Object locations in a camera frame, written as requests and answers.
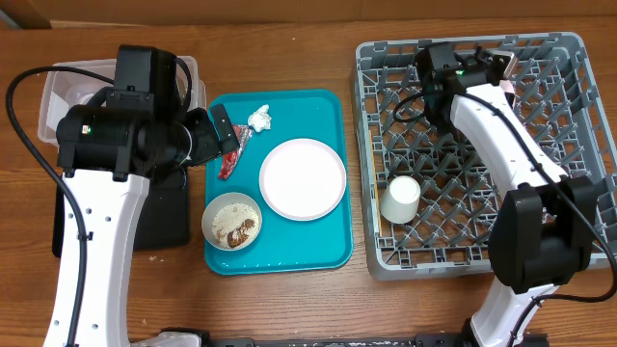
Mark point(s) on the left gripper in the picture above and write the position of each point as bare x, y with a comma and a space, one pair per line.
209, 143

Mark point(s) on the white tissue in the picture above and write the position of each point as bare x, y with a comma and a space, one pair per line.
260, 119

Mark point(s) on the large pink plate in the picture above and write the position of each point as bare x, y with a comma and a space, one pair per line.
302, 180

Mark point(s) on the white paper cup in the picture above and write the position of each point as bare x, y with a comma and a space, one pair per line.
400, 201

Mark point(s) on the pink bowl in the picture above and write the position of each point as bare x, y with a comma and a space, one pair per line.
509, 92

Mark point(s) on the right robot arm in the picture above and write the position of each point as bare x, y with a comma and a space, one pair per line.
540, 237

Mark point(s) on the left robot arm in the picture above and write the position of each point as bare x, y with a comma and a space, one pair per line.
109, 150

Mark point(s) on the grey dishwasher rack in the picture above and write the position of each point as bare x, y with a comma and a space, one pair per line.
558, 101

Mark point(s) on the red foil wrapper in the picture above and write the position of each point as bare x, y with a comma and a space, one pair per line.
244, 134

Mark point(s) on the grey bowl with food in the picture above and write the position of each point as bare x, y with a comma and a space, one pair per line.
231, 222

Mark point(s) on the black plastic tray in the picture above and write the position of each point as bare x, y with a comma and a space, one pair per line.
163, 220

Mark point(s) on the teal serving tray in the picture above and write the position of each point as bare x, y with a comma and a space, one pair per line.
283, 245

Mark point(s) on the clear plastic storage bin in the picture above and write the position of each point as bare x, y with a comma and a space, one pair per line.
62, 90

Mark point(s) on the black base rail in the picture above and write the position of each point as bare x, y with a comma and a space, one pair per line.
420, 340

